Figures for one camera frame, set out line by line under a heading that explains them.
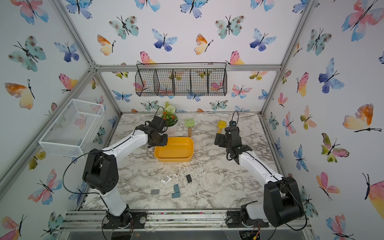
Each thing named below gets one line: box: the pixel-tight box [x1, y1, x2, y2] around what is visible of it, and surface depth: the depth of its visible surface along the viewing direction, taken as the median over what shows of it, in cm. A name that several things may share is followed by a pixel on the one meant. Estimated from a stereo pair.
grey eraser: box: [150, 189, 160, 195], surface depth 85 cm
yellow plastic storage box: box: [154, 137, 194, 163], surface depth 100 cm
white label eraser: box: [160, 175, 172, 186], surface depth 88 cm
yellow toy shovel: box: [217, 120, 227, 134], surface depth 113 cm
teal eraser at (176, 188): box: [173, 184, 180, 193], surface depth 86 cm
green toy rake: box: [185, 118, 195, 137], surface depth 117 cm
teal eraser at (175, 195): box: [172, 192, 181, 199], surface depth 84 cm
